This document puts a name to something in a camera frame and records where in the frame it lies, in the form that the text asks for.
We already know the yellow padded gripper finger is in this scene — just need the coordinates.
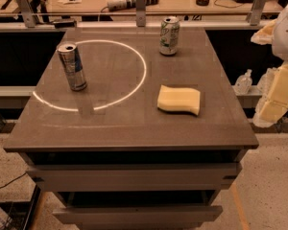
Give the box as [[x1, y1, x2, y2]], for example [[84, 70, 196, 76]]
[[252, 61, 288, 127], [251, 20, 276, 45]]

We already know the yellow sponge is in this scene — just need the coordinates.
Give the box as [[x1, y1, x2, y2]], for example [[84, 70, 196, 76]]
[[157, 85, 201, 115]]

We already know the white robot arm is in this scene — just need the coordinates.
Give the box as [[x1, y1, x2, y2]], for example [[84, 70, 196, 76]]
[[251, 4, 288, 127]]

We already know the white green soda can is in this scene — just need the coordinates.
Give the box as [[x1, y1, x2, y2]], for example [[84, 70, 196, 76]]
[[159, 16, 180, 56]]

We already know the silver blue redbull can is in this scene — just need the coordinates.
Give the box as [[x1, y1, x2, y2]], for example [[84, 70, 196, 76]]
[[57, 42, 87, 91]]

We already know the clear sanitizer bottle right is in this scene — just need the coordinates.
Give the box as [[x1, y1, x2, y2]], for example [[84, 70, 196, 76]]
[[257, 68, 276, 94]]

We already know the clear sanitizer bottle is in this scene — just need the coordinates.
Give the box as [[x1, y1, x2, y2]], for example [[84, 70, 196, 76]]
[[234, 69, 252, 95], [257, 68, 276, 94]]

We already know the clear sanitizer bottle left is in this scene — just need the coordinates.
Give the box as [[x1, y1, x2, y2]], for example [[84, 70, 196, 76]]
[[234, 69, 252, 95]]

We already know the lower grey drawer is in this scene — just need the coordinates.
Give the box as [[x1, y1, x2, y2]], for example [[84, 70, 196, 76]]
[[53, 205, 223, 230]]

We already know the grey drawer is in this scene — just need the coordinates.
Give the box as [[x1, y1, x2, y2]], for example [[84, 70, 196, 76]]
[[28, 163, 242, 192], [53, 205, 223, 230]]

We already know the upper grey drawer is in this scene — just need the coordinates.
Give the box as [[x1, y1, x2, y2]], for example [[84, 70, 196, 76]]
[[28, 163, 242, 192]]

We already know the black floor crate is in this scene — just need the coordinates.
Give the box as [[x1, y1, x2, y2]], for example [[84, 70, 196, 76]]
[[0, 186, 40, 230]]

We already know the metal bracket right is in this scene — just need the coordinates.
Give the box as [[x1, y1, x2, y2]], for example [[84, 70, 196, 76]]
[[247, 0, 267, 26]]

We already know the metal bracket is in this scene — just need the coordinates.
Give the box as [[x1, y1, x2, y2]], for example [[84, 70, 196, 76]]
[[15, 0, 36, 28], [135, 0, 146, 27], [247, 0, 267, 26]]

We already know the metal bracket centre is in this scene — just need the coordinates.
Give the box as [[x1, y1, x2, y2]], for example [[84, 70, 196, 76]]
[[135, 0, 146, 27]]

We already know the metal bracket left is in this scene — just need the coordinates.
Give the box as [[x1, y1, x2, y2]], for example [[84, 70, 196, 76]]
[[15, 0, 36, 28]]

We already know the black floor cable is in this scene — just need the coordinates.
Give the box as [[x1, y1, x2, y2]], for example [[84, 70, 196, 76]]
[[0, 172, 28, 194]]

